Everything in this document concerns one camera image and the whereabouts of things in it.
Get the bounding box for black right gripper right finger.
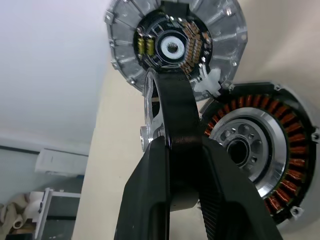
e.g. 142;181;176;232
197;136;285;240

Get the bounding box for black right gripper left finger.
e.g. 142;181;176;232
114;136;175;240

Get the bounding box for grey motor housing copper windings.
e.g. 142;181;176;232
199;79;320;225

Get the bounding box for black rimmed silver spoked rotor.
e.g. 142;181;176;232
138;66;203;212

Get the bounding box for silver motor cover circuit board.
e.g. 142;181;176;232
104;0;250;102

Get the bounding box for beige rolled fabric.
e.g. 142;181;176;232
0;194;34;231

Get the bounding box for white wall box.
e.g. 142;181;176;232
34;147;90;176

